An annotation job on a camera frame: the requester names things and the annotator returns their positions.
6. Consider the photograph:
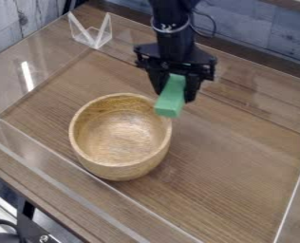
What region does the black table leg frame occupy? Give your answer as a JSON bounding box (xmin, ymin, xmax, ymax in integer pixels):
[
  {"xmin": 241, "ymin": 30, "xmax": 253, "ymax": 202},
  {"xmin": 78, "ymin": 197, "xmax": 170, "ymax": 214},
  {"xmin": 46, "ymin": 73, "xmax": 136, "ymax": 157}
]
[{"xmin": 16, "ymin": 199, "xmax": 60, "ymax": 243}]

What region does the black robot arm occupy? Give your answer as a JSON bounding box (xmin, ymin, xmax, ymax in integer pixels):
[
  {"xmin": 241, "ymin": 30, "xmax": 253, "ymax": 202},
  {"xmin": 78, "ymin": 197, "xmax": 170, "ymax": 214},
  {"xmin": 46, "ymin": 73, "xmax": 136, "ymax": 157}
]
[{"xmin": 134, "ymin": 0, "xmax": 217, "ymax": 103}]

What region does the black floor cable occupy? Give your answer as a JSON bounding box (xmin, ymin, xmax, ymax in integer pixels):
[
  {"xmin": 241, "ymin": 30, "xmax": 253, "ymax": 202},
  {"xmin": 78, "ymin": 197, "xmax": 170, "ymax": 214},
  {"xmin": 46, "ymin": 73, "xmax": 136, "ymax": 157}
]
[{"xmin": 0, "ymin": 217, "xmax": 22, "ymax": 243}]

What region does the clear acrylic corner bracket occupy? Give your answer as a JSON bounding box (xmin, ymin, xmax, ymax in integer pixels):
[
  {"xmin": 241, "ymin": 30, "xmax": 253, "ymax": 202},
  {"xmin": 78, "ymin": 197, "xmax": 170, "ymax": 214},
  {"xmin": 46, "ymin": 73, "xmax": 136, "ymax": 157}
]
[{"xmin": 67, "ymin": 12, "xmax": 112, "ymax": 49}]

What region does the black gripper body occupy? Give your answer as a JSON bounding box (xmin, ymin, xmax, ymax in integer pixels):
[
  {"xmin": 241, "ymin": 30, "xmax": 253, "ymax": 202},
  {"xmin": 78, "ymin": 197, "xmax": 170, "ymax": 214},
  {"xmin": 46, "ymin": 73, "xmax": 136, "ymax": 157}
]
[{"xmin": 134, "ymin": 26, "xmax": 217, "ymax": 81}]

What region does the round wooden bowl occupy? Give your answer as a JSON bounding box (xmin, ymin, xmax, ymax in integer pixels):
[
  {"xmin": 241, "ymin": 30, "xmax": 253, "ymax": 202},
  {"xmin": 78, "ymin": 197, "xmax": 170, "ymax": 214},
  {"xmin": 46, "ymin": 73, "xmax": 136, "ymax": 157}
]
[{"xmin": 68, "ymin": 93, "xmax": 173, "ymax": 181}]

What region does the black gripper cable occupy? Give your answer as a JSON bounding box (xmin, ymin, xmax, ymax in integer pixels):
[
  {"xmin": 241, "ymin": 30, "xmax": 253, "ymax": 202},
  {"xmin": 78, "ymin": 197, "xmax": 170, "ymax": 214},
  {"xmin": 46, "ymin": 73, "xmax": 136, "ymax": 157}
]
[{"xmin": 189, "ymin": 0, "xmax": 218, "ymax": 40}]

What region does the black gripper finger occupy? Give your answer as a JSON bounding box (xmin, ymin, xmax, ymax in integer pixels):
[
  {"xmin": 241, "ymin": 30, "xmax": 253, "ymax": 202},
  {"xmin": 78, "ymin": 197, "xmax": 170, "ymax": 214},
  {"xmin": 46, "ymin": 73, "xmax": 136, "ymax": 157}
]
[
  {"xmin": 185, "ymin": 74, "xmax": 202, "ymax": 103},
  {"xmin": 147, "ymin": 68, "xmax": 169, "ymax": 94}
]

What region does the green rectangular stick block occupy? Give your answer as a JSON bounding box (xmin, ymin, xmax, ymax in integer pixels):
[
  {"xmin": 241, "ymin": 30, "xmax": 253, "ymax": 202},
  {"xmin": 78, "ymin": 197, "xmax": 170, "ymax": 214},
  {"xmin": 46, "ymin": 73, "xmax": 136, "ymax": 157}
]
[{"xmin": 154, "ymin": 73, "xmax": 187, "ymax": 119}]

